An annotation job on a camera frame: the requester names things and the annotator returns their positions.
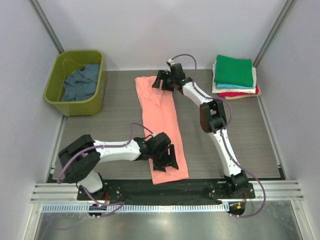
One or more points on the tan folded t shirt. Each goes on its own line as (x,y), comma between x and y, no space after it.
(256,94)

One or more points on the blue grey t shirt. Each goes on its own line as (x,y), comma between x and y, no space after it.
(81,85)

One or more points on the white slotted cable duct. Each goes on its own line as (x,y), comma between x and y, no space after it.
(90,207)

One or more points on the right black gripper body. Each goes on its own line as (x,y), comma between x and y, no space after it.
(169,75)

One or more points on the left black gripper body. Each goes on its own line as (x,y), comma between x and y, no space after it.
(160,157)

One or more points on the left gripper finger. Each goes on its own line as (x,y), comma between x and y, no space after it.
(172,157)
(160,167)

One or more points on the salmon pink t shirt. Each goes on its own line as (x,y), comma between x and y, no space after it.
(159,115)

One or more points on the white folded t shirt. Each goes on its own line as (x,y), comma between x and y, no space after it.
(216,90)

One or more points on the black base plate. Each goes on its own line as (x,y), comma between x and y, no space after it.
(187,192)

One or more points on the light blue folded t shirt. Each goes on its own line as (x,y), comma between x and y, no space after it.
(232,86)

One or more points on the olive green plastic bin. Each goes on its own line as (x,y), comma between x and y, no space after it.
(65,64)

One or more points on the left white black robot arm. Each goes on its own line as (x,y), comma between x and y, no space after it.
(79,159)

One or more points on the left aluminium frame post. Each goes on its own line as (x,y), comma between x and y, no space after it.
(47,25)

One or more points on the green folded t shirt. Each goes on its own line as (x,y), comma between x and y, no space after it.
(233,71)

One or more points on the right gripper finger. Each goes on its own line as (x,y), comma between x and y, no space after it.
(159,78)
(167,87)

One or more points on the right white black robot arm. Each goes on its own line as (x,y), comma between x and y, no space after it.
(213,121)

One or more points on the red folded t shirt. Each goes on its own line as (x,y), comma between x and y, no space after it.
(233,94)

